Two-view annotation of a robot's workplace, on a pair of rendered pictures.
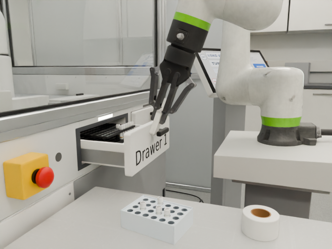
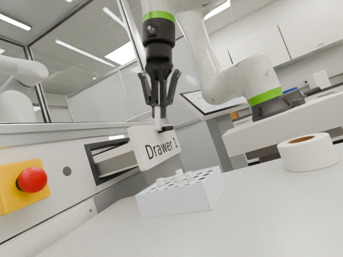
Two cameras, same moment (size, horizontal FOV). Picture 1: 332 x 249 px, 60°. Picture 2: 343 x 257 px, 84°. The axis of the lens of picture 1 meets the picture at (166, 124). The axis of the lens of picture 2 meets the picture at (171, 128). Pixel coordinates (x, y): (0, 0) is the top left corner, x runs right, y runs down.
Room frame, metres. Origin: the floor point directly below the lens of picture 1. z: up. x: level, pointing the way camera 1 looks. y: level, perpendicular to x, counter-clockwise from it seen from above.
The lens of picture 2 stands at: (0.22, 0.00, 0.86)
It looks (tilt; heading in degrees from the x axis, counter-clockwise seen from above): 4 degrees up; 0
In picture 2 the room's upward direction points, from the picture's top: 19 degrees counter-clockwise
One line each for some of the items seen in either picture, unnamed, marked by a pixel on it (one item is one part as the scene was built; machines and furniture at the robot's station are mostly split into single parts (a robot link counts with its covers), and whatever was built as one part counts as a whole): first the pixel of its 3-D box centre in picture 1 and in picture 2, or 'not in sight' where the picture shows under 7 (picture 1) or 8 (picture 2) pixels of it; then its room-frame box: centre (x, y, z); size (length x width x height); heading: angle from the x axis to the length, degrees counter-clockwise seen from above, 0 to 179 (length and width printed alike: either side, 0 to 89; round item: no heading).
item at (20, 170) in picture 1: (29, 175); (18, 185); (0.53, 0.27, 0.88); 0.07 x 0.05 x 0.07; 161
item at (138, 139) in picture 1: (150, 141); (160, 142); (0.80, 0.05, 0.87); 0.29 x 0.02 x 0.11; 161
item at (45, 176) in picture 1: (42, 177); (31, 180); (0.52, 0.24, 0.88); 0.04 x 0.03 x 0.04; 161
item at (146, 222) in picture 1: (157, 217); (181, 190); (0.54, 0.02, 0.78); 0.12 x 0.08 x 0.04; 60
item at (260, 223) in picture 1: (260, 222); (305, 151); (0.52, -0.19, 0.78); 0.07 x 0.07 x 0.04
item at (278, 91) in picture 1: (277, 95); (253, 80); (0.97, -0.37, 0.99); 0.16 x 0.13 x 0.19; 58
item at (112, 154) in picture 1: (88, 139); (107, 163); (0.87, 0.24, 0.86); 0.40 x 0.26 x 0.06; 71
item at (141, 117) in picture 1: (149, 120); not in sight; (1.15, 0.07, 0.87); 0.29 x 0.02 x 0.11; 161
